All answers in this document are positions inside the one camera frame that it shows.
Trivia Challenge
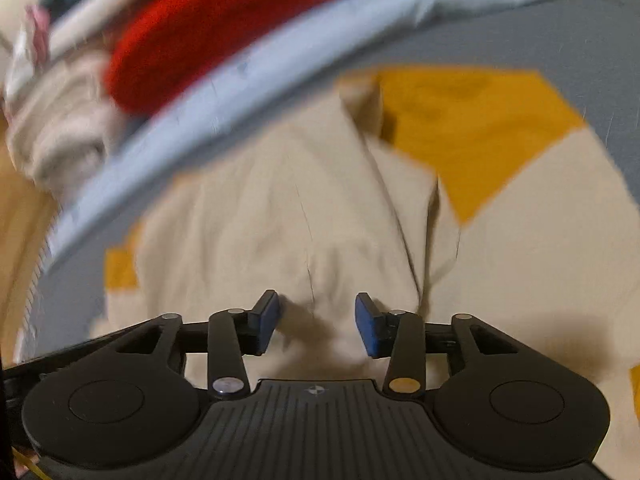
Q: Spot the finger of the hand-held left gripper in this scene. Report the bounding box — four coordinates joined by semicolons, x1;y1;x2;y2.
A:
0;321;161;396

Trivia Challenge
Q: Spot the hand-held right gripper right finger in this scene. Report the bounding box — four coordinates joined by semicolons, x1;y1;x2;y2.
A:
354;292;522;404

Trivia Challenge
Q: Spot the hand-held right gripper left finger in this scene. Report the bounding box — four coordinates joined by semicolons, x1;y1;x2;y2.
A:
115;288;282;402

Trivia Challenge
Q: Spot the beige and yellow hooded jacket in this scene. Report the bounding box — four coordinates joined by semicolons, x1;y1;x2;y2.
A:
102;62;640;461

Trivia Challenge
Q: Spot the light blue bed sheet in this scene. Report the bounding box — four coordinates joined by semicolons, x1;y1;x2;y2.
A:
47;0;640;263

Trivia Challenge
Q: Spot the cream folded blanket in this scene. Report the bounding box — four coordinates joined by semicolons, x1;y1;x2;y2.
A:
2;52;126;196

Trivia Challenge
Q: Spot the red folded blanket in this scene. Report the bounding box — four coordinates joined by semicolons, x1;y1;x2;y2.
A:
106;0;348;116

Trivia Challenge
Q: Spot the white folded bedding stack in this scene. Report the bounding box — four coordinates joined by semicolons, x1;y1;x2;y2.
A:
50;0;201;56

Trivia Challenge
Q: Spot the yellow cable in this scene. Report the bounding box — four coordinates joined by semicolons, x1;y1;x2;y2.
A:
12;447;51;480

